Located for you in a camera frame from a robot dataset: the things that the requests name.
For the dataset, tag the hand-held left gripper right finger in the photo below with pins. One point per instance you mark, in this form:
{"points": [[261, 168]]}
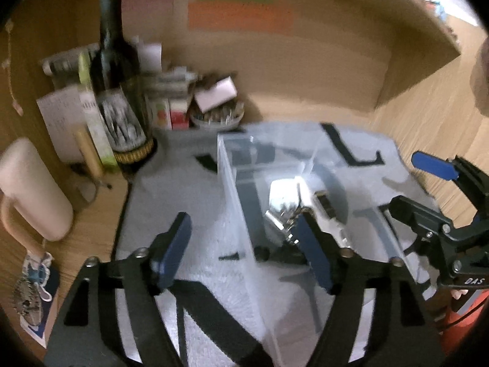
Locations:
{"points": [[313, 252]]}

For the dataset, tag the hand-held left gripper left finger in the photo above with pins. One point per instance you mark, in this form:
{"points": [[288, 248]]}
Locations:
{"points": [[175, 248]]}

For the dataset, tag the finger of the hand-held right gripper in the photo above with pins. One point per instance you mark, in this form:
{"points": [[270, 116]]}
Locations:
{"points": [[435, 165], [416, 214]]}

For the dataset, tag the shiny metal object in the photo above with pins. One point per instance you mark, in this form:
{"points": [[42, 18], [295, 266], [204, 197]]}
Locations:
{"points": [[284, 193]]}

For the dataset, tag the clear plastic container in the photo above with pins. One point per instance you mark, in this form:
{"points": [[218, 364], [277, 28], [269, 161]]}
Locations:
{"points": [[244, 198]]}

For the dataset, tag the person's right forearm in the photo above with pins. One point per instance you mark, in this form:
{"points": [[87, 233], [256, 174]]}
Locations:
{"points": [[462, 323]]}

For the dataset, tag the small black clip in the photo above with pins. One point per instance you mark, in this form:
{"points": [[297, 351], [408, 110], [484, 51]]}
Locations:
{"points": [[229, 257]]}

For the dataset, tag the grey printed mat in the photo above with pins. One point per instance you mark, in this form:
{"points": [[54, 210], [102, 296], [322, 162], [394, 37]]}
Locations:
{"points": [[172, 183]]}

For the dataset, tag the cream wooden stick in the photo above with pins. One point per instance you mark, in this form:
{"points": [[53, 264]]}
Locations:
{"points": [[89, 155]]}

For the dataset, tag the white book with coloured dots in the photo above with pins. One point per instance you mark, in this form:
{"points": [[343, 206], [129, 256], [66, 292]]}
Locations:
{"points": [[160, 114]]}

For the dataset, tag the white bowl of small items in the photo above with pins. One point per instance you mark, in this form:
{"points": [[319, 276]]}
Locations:
{"points": [[217, 120]]}

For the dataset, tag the cream mug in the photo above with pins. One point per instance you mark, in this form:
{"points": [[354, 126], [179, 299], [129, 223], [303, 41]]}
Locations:
{"points": [[34, 191]]}

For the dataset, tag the blue card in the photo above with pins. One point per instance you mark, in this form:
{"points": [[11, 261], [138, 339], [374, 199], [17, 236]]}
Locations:
{"points": [[40, 332]]}

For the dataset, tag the small white box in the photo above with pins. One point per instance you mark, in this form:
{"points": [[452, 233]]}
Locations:
{"points": [[216, 93]]}

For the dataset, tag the stack of books and papers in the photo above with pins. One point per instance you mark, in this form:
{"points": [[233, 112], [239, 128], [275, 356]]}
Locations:
{"points": [[172, 84]]}

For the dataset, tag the white handwritten note paper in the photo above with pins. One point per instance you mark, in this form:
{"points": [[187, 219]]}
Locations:
{"points": [[61, 122]]}

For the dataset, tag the dark wine bottle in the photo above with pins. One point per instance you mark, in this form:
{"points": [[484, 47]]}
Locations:
{"points": [[112, 76]]}

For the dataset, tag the rolled newspaper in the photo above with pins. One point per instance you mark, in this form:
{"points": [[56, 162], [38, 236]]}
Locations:
{"points": [[65, 65]]}

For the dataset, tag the orange sticky note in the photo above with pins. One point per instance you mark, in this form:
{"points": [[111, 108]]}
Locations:
{"points": [[240, 17]]}

